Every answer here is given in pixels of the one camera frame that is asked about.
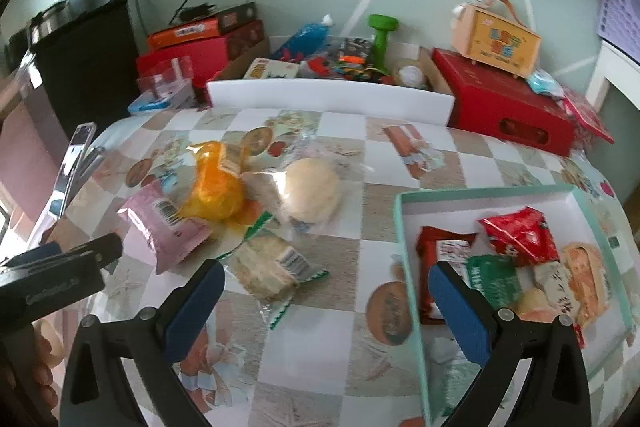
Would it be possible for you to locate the white foam board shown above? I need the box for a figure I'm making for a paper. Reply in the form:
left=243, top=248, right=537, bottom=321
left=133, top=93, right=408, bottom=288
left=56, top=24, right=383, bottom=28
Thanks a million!
left=206, top=79, right=456, bottom=126

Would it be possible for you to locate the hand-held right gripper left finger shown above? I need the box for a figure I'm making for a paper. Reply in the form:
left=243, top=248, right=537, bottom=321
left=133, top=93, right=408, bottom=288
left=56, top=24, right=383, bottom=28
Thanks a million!
left=62, top=258, right=227, bottom=427

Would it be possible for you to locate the brown cardboard box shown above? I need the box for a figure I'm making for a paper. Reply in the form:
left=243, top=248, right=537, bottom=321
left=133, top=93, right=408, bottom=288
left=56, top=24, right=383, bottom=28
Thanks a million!
left=205, top=36, right=453, bottom=100

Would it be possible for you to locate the teal box tray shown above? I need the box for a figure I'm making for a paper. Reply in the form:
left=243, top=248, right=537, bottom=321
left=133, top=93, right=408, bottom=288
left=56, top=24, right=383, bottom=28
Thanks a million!
left=392, top=184, right=636, bottom=427

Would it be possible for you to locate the red and white snack packet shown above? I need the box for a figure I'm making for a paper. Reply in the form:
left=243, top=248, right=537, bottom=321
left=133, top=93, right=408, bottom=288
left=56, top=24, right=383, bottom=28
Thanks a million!
left=415, top=226, right=481, bottom=325

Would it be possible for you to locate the red cardboard box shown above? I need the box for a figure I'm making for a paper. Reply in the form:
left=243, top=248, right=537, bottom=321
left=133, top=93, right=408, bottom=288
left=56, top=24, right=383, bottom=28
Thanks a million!
left=135, top=19, right=266, bottom=102

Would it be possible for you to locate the cream small snack packet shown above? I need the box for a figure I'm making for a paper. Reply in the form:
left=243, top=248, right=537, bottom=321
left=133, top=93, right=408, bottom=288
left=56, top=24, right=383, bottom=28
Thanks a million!
left=532, top=257, right=583, bottom=320

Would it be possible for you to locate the red flat packet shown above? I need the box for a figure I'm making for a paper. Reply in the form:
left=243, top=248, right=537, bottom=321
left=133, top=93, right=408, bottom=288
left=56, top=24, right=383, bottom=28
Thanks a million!
left=562, top=89, right=616, bottom=145

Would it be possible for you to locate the person's left hand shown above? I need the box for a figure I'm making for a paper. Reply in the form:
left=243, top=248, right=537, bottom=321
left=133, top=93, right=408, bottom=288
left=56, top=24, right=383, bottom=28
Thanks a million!
left=32, top=322, right=64, bottom=414

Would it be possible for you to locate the metal pot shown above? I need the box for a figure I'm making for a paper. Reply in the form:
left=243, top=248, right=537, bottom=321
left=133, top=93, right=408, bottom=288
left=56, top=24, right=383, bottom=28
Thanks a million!
left=27, top=0, right=71, bottom=40

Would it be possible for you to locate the clear plastic box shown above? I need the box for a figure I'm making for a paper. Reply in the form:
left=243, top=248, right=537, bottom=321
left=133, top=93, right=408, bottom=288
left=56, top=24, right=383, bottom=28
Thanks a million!
left=136, top=56, right=196, bottom=102

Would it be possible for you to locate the smartphone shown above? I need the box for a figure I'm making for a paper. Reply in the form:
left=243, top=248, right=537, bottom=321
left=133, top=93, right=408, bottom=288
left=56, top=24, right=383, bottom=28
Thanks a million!
left=30, top=122, right=98, bottom=248

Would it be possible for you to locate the pile of small toys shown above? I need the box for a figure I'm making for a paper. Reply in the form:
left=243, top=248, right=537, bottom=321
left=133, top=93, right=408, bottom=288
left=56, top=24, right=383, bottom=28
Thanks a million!
left=300, top=36, right=396, bottom=84

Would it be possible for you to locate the black cabinet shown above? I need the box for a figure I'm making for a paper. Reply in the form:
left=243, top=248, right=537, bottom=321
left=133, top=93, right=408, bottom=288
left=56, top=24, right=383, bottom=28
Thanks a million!
left=27, top=0, right=143, bottom=142

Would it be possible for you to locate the red crinkled snack packet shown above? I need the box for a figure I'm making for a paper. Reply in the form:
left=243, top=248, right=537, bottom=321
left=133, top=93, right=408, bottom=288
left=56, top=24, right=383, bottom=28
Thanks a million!
left=476, top=206, right=561, bottom=268

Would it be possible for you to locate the dark flat box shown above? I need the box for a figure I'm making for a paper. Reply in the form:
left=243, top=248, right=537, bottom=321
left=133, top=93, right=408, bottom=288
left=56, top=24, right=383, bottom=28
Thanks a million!
left=215, top=2, right=258, bottom=35

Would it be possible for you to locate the clear green-edged pastry packet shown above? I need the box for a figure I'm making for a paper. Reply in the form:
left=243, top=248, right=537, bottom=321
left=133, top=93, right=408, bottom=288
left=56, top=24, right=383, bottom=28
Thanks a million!
left=220, top=212, right=331, bottom=332

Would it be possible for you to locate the clear round bun packet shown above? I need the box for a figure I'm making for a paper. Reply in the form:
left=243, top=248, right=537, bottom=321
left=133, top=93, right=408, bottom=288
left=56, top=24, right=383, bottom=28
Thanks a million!
left=245, top=142, right=368, bottom=240

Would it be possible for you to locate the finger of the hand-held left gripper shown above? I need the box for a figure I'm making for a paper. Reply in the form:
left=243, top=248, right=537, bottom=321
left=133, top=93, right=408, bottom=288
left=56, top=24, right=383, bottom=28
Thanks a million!
left=0, top=243, right=63, bottom=268
left=60, top=233, right=124, bottom=269

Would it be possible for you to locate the printed card box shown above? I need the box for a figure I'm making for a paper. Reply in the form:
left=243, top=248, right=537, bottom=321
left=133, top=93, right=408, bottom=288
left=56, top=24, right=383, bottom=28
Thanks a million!
left=243, top=58, right=301, bottom=81

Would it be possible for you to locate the green striped white snack packet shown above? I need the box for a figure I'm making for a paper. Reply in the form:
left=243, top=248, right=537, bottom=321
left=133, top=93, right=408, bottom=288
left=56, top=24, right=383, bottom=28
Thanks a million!
left=425, top=334, right=483, bottom=418

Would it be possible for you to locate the orange flat box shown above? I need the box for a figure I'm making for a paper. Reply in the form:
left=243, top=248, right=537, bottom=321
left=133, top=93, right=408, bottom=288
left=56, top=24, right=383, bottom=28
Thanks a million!
left=146, top=18, right=221, bottom=50

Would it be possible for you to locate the purple plastic basket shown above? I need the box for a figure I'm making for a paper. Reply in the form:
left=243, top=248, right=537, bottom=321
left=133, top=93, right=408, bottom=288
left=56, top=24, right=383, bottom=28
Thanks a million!
left=595, top=0, right=640, bottom=48

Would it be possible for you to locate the pale yellow bun packet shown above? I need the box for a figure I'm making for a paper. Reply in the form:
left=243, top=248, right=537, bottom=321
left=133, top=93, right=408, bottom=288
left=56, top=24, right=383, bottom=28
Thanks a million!
left=515, top=287, right=556, bottom=322

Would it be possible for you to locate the blue flat case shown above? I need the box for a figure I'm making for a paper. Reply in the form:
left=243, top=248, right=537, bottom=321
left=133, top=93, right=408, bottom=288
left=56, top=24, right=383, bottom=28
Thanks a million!
left=127, top=94, right=196, bottom=116

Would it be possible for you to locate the orange snack packet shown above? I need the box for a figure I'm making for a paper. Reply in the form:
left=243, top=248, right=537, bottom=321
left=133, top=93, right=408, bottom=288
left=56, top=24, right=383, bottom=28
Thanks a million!
left=179, top=141, right=261, bottom=222

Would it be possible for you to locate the tape roll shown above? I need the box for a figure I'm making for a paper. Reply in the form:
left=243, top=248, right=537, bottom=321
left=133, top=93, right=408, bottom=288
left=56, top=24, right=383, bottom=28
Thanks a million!
left=392, top=59, right=431, bottom=90

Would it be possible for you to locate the white furniture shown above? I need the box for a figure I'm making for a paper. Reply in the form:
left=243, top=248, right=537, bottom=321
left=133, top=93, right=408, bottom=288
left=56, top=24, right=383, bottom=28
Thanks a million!
left=582, top=39, right=640, bottom=122

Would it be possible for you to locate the orange round pastry packet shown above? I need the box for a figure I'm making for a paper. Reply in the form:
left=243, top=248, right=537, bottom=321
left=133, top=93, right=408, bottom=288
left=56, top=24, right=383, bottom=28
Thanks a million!
left=560, top=242, right=613, bottom=333

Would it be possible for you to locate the blue plastic bag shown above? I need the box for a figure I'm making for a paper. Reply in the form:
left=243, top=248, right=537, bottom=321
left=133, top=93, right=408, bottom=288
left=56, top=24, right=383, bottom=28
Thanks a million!
left=272, top=14, right=335, bottom=60

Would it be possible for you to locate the red gift box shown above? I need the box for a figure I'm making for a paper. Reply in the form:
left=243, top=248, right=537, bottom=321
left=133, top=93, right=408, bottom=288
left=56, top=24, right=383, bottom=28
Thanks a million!
left=431, top=48, right=576, bottom=156

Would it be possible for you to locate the grey phone stand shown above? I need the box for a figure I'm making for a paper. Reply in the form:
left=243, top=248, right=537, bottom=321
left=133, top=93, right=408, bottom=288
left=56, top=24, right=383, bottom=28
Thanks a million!
left=75, top=146, right=107, bottom=188

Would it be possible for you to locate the light blue small packet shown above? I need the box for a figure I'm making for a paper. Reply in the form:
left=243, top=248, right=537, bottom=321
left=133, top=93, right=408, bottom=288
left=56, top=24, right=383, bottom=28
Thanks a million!
left=525, top=69, right=563, bottom=98

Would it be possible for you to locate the green dumbbell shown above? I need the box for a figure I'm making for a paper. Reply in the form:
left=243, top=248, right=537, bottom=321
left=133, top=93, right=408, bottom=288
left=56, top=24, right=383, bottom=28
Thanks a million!
left=367, top=14, right=401, bottom=72

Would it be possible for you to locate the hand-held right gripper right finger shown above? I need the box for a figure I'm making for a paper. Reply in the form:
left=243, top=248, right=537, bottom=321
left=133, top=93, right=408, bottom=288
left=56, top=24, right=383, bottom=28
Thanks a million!
left=428, top=260, right=593, bottom=427

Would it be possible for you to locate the pink snack packet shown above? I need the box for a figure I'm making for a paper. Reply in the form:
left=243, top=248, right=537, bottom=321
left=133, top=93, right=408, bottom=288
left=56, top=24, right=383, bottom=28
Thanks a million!
left=117, top=183, right=215, bottom=275

